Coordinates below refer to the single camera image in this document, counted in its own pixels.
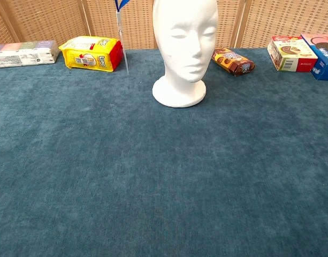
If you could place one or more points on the wicker folding screen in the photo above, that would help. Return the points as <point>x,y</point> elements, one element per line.
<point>46,21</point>

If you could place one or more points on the blue carpet table mat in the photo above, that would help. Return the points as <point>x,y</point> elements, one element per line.
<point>153,174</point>

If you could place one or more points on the pink blue Oreo box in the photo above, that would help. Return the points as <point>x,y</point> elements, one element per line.
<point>324,61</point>

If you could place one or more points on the white foam mannequin head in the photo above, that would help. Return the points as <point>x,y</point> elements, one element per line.
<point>182,53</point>

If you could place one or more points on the brown chocolate cookie box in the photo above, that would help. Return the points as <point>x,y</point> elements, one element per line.
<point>232,61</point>

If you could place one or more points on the yellow Lipo biscuit pack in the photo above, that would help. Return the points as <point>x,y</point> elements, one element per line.
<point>86,53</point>

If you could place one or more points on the red white cake box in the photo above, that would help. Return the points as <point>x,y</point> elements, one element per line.
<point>289,53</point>

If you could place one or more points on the multicolour tissue pack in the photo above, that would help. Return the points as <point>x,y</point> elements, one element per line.
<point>24,53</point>

